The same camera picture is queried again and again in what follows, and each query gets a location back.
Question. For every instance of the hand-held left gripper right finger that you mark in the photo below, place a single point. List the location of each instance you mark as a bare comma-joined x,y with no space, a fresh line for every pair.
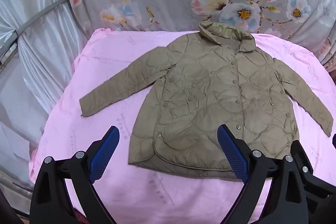
233,154

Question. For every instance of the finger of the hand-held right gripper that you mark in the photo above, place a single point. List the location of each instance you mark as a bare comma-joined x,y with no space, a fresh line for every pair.
334,140
305,170

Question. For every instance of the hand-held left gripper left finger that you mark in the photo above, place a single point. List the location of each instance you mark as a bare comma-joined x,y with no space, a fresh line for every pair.
105,153

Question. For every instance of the olive quilted jacket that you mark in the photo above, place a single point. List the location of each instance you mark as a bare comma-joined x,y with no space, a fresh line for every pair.
199,98

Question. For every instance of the pink bed sheet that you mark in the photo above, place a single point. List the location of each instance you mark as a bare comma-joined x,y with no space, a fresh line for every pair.
110,56

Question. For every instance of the white satin curtain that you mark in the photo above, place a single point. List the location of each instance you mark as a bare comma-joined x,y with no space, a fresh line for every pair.
39,56

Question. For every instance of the grey metal pole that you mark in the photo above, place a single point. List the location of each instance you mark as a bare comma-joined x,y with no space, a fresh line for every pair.
39,14

